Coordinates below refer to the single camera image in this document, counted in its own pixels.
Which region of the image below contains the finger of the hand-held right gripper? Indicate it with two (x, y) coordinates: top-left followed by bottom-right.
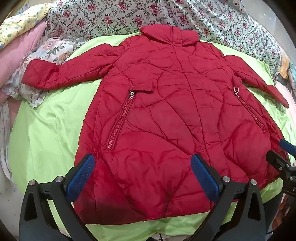
(279, 138), (296, 154)
(265, 150), (292, 171)

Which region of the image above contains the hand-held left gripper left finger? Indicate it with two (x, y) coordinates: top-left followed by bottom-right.
(20, 154), (97, 241)

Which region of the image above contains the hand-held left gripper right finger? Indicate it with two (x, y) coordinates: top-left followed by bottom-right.
(187, 154), (266, 241)

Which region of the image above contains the red quilted coat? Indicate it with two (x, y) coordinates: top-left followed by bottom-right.
(21, 25), (289, 225)

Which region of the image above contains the lime green bed sheet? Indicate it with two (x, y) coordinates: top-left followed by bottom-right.
(8, 32), (296, 237)

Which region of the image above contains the pastel floral ruffled pillow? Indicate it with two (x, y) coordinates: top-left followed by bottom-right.
(6, 35), (86, 109)

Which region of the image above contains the pink pillow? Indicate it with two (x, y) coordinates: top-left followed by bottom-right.
(0, 22), (47, 102)

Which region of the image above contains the rose print floral sheet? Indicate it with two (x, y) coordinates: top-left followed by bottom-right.
(44, 0), (281, 81)

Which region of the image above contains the yellow floral quilt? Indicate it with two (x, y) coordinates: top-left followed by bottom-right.
(0, 2), (51, 49)

